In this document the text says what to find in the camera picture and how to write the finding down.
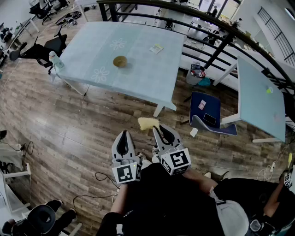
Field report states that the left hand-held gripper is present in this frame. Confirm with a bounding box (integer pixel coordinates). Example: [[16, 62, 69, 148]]
[[112, 130, 142, 185]]

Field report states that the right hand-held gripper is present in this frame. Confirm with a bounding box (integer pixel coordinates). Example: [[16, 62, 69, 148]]
[[153, 124, 192, 177]]

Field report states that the yellow sponge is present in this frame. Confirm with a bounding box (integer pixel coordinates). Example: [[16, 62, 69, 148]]
[[137, 117, 161, 131]]

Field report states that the brown bowl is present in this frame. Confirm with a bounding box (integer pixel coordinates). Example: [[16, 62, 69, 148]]
[[112, 55, 128, 69]]

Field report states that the person's left forearm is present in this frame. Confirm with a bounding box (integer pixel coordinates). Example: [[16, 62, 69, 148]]
[[110, 183, 130, 214]]

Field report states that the person's grey shoulder bag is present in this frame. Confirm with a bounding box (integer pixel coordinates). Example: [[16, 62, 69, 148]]
[[209, 189, 249, 236]]

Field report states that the person's right forearm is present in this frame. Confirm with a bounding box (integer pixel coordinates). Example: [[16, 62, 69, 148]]
[[183, 169, 218, 192]]

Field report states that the person's left shoe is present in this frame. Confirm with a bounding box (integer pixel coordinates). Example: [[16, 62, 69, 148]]
[[137, 152, 152, 170]]

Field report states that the black phone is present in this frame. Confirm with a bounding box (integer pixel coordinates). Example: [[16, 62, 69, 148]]
[[203, 113, 217, 125]]

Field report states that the dark blue chair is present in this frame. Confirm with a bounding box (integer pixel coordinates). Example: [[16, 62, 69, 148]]
[[189, 91, 238, 136]]

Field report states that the person's black clothing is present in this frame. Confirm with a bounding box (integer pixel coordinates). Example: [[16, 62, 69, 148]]
[[96, 162, 231, 236]]

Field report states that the grey trash bin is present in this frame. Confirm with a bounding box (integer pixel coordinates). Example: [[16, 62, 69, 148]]
[[186, 63, 207, 86]]

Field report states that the teal bag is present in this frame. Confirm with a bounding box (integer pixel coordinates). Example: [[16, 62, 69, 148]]
[[198, 77, 212, 88]]

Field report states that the white and yellow packet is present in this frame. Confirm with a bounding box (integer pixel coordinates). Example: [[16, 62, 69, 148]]
[[149, 44, 164, 55]]

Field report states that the small light blue table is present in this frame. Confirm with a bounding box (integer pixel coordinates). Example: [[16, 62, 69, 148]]
[[213, 56, 286, 143]]

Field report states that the black metal railing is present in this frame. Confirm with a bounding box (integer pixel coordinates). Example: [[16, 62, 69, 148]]
[[96, 0, 295, 95]]

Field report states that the light blue floral tablecloth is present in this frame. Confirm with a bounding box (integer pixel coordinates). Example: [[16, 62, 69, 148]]
[[50, 21, 188, 111]]

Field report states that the clear plastic water bottle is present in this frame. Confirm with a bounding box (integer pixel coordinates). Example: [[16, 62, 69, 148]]
[[48, 51, 65, 70]]

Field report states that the black round case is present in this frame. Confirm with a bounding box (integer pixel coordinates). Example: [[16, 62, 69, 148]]
[[55, 11, 83, 26]]

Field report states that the black floor cable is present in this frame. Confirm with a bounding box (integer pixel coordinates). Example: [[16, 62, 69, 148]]
[[73, 171, 121, 209]]

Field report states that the white floor cable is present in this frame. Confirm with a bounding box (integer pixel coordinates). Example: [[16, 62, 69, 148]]
[[257, 161, 277, 181]]

